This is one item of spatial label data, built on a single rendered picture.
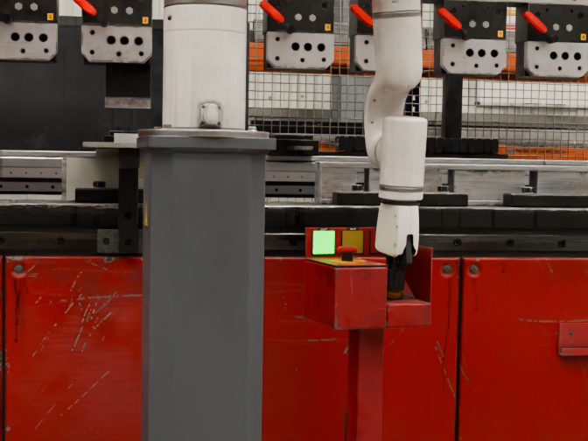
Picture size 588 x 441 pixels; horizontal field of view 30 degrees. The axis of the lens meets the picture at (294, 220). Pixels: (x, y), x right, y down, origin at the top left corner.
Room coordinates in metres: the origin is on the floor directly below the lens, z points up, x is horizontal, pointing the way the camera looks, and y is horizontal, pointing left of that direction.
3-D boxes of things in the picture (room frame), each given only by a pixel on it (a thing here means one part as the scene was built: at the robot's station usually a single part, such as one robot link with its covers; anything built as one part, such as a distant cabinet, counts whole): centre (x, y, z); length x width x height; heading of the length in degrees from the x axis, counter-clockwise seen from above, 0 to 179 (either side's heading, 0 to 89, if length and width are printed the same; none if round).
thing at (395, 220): (2.11, -0.20, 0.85); 0.10 x 0.07 x 0.11; 21
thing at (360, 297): (2.11, -0.14, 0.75); 0.20 x 0.16 x 0.18; 111
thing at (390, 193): (2.10, -0.20, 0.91); 0.09 x 0.08 x 0.03; 21
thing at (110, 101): (2.42, 0.37, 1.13); 0.10 x 0.02 x 0.10; 100
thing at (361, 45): (2.51, -0.20, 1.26); 0.15 x 0.09 x 0.17; 100
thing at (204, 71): (1.60, 0.13, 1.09); 0.19 x 0.19 x 0.18
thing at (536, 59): (2.58, -0.59, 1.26); 0.15 x 0.09 x 0.17; 100
